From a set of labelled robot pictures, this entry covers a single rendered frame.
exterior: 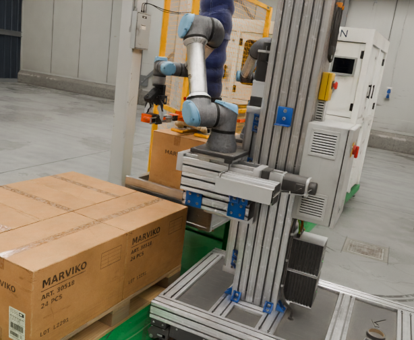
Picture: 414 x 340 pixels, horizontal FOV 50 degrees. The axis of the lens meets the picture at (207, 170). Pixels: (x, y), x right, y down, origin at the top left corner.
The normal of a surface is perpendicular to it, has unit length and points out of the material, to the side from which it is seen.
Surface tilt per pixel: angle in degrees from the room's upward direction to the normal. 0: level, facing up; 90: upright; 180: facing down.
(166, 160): 90
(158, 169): 90
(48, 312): 90
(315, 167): 90
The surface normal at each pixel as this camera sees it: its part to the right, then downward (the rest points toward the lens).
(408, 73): -0.40, 0.16
